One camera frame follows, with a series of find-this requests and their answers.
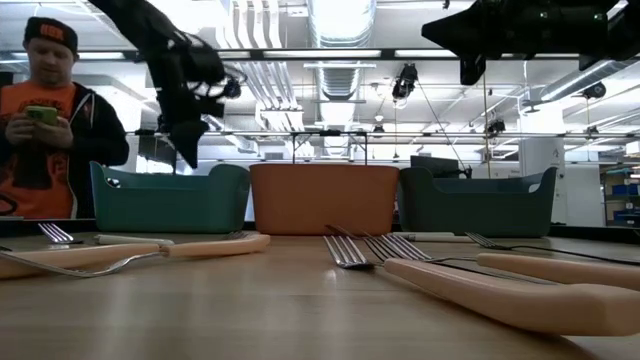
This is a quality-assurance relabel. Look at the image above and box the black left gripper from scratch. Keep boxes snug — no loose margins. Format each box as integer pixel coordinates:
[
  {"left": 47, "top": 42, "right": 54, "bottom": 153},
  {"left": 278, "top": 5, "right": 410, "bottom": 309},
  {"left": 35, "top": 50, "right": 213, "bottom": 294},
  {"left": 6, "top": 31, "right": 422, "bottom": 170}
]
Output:
[{"left": 149, "top": 32, "right": 226, "bottom": 170}]

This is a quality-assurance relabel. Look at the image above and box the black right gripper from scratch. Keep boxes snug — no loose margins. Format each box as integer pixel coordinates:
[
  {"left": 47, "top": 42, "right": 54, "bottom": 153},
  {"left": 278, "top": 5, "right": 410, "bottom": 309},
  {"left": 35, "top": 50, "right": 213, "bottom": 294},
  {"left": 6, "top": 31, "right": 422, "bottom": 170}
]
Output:
[{"left": 421, "top": 0, "right": 609, "bottom": 86}]

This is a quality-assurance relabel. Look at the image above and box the black monitor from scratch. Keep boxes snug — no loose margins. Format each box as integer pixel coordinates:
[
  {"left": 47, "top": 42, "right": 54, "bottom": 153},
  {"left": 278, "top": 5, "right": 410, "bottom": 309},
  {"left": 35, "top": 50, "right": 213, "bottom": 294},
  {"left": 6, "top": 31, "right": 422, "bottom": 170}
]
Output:
[
  {"left": 409, "top": 154, "right": 474, "bottom": 180},
  {"left": 137, "top": 135, "right": 176, "bottom": 166}
]

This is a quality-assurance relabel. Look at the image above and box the black-framed folding table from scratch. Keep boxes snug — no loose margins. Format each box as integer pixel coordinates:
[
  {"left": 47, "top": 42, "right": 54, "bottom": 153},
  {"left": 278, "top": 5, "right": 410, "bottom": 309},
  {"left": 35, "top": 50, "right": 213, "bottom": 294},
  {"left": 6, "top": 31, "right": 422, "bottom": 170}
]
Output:
[
  {"left": 127, "top": 128, "right": 180, "bottom": 175},
  {"left": 288, "top": 128, "right": 370, "bottom": 166}
]

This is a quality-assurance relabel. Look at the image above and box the green plastic bin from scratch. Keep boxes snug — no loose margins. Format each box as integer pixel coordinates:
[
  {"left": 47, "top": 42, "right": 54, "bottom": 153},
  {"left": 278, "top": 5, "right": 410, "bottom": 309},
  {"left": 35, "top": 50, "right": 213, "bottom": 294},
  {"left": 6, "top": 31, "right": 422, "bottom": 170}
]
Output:
[{"left": 89, "top": 160, "right": 251, "bottom": 235}]

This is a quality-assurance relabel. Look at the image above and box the person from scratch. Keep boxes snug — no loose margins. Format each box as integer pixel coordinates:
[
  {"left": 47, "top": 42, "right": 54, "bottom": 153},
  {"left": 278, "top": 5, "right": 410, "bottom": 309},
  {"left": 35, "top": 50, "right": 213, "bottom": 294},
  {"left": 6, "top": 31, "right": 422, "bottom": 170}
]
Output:
[{"left": 0, "top": 16, "right": 130, "bottom": 221}]

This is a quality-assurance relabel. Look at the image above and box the thin vertical pole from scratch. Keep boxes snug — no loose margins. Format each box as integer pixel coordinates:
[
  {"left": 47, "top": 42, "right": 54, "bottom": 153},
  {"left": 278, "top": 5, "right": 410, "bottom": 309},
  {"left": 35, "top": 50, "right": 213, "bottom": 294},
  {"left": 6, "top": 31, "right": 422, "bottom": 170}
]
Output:
[{"left": 479, "top": 82, "right": 494, "bottom": 180}]

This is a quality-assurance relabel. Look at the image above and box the silver ceiling pipe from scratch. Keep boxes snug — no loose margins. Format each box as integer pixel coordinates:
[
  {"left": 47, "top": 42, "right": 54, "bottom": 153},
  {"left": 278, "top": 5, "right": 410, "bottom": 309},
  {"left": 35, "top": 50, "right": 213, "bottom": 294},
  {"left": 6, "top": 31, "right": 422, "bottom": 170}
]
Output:
[{"left": 538, "top": 58, "right": 631, "bottom": 104}]

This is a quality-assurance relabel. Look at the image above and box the person's hand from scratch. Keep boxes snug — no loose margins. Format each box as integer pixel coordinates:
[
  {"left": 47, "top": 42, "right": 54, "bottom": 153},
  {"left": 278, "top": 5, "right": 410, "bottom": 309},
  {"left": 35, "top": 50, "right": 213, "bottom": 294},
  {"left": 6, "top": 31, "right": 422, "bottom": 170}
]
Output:
[
  {"left": 3, "top": 113, "right": 36, "bottom": 147},
  {"left": 37, "top": 117, "right": 75, "bottom": 150}
]

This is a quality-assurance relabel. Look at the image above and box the orange plastic bin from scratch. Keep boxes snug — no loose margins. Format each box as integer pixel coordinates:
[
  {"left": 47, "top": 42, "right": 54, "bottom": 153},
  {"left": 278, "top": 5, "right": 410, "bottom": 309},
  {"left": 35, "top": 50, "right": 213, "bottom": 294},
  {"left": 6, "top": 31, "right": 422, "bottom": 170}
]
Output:
[{"left": 248, "top": 163, "right": 401, "bottom": 237}]

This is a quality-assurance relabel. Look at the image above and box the green phone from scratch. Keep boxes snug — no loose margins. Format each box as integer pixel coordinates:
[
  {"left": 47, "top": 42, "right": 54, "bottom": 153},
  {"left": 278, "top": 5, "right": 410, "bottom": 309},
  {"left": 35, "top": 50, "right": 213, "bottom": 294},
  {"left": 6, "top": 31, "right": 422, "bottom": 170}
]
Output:
[{"left": 25, "top": 104, "right": 60, "bottom": 126}]

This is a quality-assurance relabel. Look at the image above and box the blue plastic bin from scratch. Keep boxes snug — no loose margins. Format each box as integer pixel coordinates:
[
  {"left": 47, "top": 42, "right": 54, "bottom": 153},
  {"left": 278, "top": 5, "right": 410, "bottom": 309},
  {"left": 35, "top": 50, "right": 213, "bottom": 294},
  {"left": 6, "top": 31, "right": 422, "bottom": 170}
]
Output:
[{"left": 398, "top": 165, "right": 559, "bottom": 239}]

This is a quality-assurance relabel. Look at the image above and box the shelf with blue boxes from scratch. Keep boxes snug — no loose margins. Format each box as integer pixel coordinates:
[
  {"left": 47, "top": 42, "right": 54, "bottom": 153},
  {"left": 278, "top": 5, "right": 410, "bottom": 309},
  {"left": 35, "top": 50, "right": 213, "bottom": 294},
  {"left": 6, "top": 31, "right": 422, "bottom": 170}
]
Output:
[{"left": 602, "top": 167, "right": 640, "bottom": 227}]

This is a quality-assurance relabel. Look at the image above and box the black overhead rail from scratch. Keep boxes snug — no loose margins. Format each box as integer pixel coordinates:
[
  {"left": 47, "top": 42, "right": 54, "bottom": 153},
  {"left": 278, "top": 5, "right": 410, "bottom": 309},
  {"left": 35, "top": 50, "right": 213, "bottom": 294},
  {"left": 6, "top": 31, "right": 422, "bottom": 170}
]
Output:
[{"left": 0, "top": 47, "right": 640, "bottom": 64}]

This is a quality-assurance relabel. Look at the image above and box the silver ceiling duct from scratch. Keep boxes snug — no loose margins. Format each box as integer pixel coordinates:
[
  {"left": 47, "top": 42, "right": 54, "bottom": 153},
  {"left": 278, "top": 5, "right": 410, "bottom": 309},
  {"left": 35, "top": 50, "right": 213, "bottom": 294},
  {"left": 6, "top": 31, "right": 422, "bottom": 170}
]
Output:
[{"left": 305, "top": 0, "right": 377, "bottom": 101}]

